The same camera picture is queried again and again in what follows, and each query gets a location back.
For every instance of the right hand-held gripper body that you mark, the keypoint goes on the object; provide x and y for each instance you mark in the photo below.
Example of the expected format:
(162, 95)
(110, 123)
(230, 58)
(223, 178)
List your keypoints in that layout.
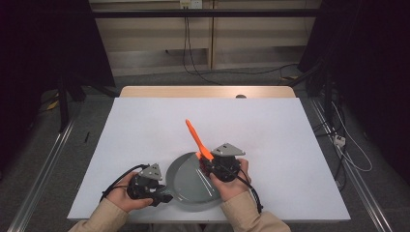
(225, 164)

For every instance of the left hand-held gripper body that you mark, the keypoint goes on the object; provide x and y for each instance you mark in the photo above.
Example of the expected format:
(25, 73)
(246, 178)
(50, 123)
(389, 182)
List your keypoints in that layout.
(145, 187)

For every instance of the grey dustpan with orange edge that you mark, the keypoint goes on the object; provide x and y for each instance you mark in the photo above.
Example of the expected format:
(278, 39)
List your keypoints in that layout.
(188, 183)

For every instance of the orange brush with grey bristles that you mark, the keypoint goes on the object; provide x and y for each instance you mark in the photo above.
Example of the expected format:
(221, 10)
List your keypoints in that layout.
(197, 139)

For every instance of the person's right hand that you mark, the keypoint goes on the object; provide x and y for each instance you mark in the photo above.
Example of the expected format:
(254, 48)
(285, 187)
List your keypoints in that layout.
(230, 188)

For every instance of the person's left hand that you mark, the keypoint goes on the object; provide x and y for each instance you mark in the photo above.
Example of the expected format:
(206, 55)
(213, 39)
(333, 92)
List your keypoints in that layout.
(121, 196)

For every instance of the light wooden table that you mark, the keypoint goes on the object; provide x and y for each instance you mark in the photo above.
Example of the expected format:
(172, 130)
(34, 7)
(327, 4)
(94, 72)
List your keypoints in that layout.
(206, 91)

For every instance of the black metal stand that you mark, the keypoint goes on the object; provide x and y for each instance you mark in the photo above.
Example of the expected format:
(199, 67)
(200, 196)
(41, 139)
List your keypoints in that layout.
(63, 106)

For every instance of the black horizontal bar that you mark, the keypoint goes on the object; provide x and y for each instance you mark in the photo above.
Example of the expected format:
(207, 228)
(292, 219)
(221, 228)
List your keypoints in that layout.
(206, 13)

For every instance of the dark curtain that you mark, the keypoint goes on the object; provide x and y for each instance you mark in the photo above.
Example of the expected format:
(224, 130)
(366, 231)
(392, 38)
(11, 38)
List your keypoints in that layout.
(370, 48)
(45, 48)

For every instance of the aluminium floor rail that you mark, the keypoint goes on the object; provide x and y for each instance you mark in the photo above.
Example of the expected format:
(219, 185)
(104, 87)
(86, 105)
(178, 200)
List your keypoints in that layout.
(42, 174)
(361, 183)

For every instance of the wooden wall post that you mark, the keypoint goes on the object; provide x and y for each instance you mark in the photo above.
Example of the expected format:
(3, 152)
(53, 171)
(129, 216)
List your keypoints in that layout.
(210, 35)

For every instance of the white wall socket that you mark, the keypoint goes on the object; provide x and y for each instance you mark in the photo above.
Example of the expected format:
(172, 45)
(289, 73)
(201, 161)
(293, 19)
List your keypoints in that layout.
(190, 4)

